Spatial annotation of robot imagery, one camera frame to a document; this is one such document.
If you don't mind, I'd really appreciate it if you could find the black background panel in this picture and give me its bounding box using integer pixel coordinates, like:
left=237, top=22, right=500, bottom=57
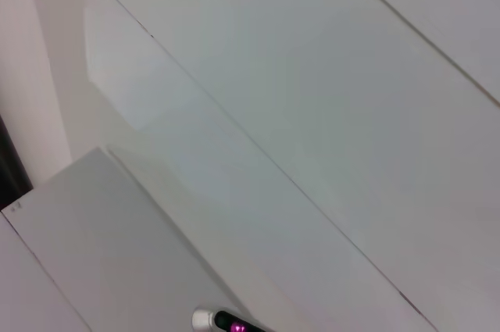
left=0, top=112, right=34, bottom=212

